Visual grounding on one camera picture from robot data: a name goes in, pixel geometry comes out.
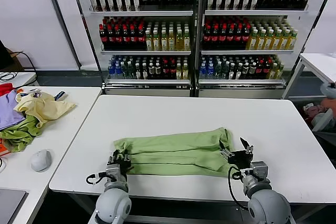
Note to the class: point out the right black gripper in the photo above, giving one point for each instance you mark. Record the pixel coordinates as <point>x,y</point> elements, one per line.
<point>240,159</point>

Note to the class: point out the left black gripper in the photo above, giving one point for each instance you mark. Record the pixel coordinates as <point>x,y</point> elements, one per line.
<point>124,165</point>

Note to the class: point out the green polo shirt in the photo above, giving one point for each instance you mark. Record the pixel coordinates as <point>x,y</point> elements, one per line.
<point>170,153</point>

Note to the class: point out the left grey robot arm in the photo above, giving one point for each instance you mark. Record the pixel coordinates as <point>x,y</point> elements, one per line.
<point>113,205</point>

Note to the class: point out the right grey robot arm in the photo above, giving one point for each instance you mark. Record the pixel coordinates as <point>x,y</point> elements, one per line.
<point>267,205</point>

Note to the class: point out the white computer mouse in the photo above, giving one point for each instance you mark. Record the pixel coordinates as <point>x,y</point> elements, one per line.
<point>41,160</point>

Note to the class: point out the navy white striped cloth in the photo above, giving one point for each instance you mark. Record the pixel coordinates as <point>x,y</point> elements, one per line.
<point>61,95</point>

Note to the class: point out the pink garment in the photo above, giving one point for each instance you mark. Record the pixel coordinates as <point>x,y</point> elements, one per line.
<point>315,110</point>

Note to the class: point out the pale yellow garment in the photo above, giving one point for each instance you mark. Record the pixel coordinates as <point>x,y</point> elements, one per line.
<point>44,108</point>

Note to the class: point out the crumpled green garment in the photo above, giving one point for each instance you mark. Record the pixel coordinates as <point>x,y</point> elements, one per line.
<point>21,135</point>

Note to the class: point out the white printed garment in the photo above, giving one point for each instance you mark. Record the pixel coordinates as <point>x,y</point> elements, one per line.
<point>35,94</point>

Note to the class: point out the yellow tea bottle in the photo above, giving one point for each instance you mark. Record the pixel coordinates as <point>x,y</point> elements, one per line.
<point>163,42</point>
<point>179,42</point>
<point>171,42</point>
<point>156,42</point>
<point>284,41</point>
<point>148,42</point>
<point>186,42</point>
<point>253,41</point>
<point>268,41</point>
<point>276,41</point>
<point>261,41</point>
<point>292,41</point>

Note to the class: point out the red cap cola bottle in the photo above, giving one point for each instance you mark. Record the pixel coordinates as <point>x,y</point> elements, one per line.
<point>245,38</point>
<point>118,38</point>
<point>133,38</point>
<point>238,38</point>
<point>222,38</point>
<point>207,38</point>
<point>125,38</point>
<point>141,38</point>
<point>103,38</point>
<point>110,38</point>
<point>230,38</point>
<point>214,38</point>

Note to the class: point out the white side table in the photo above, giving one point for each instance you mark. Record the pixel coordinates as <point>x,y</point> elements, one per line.
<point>319,65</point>

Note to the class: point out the orange flat item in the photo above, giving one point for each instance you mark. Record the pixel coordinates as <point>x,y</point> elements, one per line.
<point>3,149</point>

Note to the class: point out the grey laptop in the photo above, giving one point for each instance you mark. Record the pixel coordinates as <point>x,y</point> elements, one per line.
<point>10,203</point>

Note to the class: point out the purple garment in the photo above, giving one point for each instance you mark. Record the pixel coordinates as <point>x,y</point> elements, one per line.
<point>8,111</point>

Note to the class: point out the red garment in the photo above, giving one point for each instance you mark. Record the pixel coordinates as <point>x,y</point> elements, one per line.
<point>5,88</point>

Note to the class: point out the brown cardboard box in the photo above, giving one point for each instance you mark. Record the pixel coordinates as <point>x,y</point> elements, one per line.
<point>18,65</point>

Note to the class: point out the white beverage shelf unit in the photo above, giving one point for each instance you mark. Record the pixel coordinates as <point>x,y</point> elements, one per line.
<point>146,13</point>
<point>256,12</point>

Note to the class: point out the black monitor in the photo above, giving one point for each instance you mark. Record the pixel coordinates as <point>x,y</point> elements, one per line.
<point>4,56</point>

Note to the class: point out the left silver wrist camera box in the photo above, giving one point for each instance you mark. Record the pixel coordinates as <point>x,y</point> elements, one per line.
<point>113,170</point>

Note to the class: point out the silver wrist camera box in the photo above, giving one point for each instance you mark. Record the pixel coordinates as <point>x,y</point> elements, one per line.
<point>259,170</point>
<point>113,170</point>

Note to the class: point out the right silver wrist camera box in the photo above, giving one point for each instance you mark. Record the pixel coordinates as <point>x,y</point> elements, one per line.
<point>259,170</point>

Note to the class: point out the grey wall rail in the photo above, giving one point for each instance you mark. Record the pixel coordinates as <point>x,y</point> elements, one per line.
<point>63,22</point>

